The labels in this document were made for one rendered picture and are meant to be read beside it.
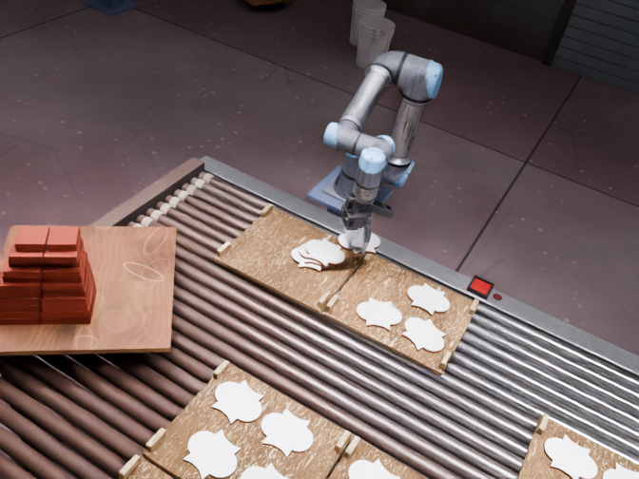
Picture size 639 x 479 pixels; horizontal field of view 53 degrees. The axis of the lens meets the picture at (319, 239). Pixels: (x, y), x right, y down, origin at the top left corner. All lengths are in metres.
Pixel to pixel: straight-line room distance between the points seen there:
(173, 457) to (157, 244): 0.69
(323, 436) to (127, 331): 0.60
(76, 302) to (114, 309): 0.13
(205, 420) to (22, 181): 2.69
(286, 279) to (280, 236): 0.22
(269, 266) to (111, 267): 0.51
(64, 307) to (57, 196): 2.25
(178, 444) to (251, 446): 0.18
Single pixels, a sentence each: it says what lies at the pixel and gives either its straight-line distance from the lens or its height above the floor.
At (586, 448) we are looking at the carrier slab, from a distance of 2.00.
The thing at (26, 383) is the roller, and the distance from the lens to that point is 1.93.
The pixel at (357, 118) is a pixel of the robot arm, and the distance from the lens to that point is 2.07.
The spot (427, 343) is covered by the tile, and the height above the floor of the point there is 0.95.
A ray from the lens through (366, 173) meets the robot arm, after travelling 1.92.
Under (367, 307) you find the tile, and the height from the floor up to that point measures 0.95.
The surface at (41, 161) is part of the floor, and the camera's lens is 4.34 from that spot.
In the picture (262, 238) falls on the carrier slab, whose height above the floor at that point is 0.94.
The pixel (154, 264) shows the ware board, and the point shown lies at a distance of 2.01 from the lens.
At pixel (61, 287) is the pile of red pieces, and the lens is 1.77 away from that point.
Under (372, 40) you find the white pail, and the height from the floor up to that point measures 0.27.
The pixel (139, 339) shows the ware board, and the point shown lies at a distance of 1.81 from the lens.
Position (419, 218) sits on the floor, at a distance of 4.07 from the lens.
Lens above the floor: 2.42
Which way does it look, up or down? 40 degrees down
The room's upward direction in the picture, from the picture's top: 10 degrees clockwise
